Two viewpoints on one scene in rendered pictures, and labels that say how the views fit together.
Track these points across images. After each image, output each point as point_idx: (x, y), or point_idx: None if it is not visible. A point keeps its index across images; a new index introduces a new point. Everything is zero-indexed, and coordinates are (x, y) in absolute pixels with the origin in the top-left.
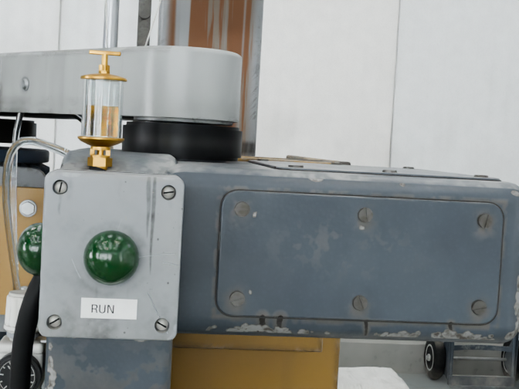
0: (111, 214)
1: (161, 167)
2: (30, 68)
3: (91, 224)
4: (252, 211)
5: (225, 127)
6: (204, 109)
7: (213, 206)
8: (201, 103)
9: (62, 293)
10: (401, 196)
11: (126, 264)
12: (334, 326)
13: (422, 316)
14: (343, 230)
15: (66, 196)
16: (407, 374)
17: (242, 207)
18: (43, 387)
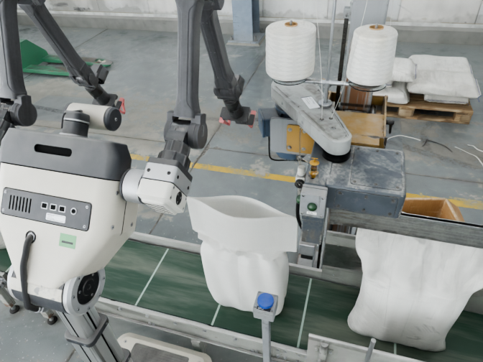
0: (312, 200)
1: (325, 177)
2: (303, 120)
3: (308, 201)
4: (342, 193)
5: (345, 155)
6: (339, 153)
7: (334, 191)
8: (338, 152)
9: (303, 210)
10: (374, 194)
11: (314, 210)
12: (358, 212)
13: (376, 213)
14: (361, 198)
15: (304, 197)
16: (482, 46)
17: (340, 192)
18: (323, 51)
